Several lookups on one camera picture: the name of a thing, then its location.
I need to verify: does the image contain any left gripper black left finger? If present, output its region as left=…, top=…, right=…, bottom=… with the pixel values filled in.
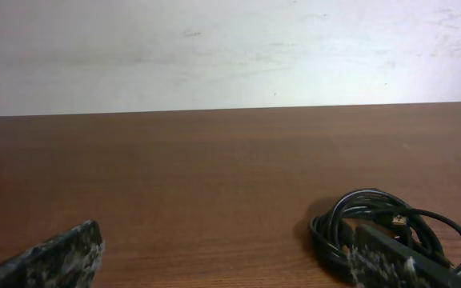
left=0, top=220, right=105, bottom=288

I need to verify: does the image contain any black USB cable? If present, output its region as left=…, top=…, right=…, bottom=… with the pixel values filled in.
left=308, top=188, right=461, bottom=283

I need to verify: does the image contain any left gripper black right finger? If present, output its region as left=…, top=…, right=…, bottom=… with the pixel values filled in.
left=348, top=225, right=461, bottom=288

